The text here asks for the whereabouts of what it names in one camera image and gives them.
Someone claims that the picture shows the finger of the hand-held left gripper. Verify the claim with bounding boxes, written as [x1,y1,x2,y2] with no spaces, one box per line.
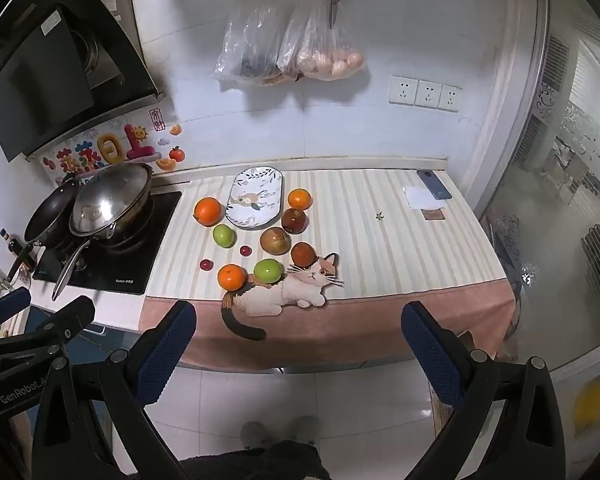
[0,287,32,333]
[0,295,97,376]

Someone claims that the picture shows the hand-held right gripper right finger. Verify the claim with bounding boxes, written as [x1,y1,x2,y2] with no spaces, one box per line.
[401,301,566,480]

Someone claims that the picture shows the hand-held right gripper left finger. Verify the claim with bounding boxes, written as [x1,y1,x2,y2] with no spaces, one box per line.
[30,300,201,480]

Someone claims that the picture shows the green apple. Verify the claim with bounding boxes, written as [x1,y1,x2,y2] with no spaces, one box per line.
[253,258,284,284]
[212,224,236,248]

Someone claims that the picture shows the large orange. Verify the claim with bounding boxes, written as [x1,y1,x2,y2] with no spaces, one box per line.
[193,196,224,226]

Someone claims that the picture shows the streaked red apple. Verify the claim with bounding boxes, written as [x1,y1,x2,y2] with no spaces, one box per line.
[259,226,292,256]

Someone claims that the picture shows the orange-red apple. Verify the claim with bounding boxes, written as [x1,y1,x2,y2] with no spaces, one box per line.
[290,241,317,267]

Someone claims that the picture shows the dark red apple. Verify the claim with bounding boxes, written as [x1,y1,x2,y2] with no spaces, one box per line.
[281,208,308,235]

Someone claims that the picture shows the oval floral ceramic plate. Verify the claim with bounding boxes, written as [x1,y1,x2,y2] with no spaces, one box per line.
[225,166,284,230]

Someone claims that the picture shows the dark sauce bottle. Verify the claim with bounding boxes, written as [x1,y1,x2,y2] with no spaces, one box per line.
[0,228,36,286]

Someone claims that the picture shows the black frying pan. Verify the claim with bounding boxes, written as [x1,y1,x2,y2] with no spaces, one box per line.
[6,174,83,283]

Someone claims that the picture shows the striped cat print tablecloth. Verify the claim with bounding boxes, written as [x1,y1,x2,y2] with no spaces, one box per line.
[139,167,517,373]

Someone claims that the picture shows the black gas stove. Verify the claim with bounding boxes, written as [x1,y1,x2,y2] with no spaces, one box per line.
[31,190,183,296]

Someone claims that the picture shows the steel wok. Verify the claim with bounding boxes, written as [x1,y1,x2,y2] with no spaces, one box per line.
[52,195,157,302]

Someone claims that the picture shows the grey slipper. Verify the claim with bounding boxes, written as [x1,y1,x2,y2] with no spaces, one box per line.
[240,421,272,451]
[290,416,321,448]

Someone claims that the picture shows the steel wok lid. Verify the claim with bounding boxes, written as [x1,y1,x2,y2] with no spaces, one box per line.
[69,161,154,238]

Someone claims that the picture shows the person's dark pants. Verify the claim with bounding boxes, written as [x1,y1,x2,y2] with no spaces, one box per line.
[177,441,331,480]

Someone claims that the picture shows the white paper sheet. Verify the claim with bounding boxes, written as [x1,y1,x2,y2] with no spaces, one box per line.
[402,185,448,211]

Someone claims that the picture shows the blue phone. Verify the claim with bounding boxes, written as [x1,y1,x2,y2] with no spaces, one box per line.
[416,169,452,201]

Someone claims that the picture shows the yellow bag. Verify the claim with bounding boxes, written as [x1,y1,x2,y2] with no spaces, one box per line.
[572,375,600,436]

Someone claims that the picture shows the glass sliding door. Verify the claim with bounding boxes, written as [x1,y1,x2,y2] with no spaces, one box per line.
[460,0,600,411]

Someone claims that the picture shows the black range hood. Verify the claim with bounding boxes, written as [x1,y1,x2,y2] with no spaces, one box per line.
[0,0,166,163]

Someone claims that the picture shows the clear plastic bag of eggs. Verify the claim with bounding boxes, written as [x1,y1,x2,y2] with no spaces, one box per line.
[277,0,367,82]

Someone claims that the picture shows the clear plastic bag dark contents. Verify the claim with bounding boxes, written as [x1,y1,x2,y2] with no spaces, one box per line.
[214,0,301,88]

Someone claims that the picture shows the colourful wall stickers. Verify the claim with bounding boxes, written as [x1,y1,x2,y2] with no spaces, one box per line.
[42,107,186,183]

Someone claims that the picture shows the white wall socket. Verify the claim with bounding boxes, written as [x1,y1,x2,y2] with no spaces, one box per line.
[414,79,443,110]
[389,75,419,107]
[437,83,463,112]

